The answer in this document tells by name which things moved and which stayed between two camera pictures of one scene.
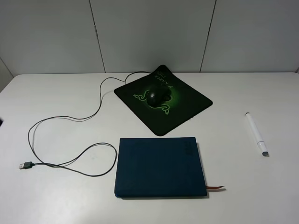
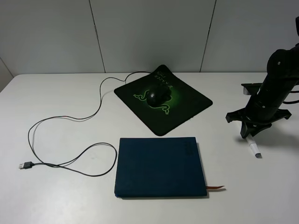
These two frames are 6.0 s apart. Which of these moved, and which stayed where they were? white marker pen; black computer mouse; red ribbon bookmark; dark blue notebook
Moved: white marker pen
Stayed: red ribbon bookmark; black computer mouse; dark blue notebook
